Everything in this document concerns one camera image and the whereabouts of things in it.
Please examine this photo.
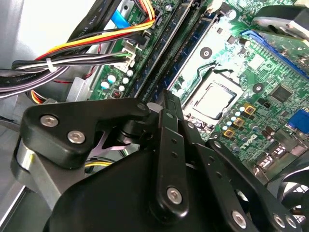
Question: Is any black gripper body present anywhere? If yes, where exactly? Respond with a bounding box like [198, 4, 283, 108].
[43, 145, 273, 232]

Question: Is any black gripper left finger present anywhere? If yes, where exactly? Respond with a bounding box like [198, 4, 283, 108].
[11, 89, 191, 219]

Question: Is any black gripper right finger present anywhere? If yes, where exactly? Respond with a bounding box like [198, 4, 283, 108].
[174, 95, 303, 232]

